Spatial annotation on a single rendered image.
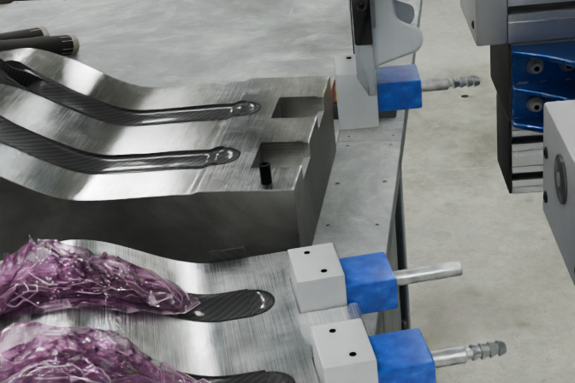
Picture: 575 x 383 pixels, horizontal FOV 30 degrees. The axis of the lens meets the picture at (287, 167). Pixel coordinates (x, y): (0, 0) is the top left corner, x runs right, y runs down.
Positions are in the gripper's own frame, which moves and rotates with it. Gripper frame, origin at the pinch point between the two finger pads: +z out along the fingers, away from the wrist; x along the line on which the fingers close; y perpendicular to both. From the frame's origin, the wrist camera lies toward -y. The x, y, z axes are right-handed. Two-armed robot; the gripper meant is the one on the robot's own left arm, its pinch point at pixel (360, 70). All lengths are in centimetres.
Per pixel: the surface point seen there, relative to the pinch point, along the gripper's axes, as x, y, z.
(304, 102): 9.9, -5.7, 6.7
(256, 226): -9.9, -10.4, 9.7
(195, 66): 46, -21, 15
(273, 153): -0.5, -8.8, 7.2
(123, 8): 76, -35, 15
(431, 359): -32.8, 2.2, 8.2
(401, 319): 70, 6, 76
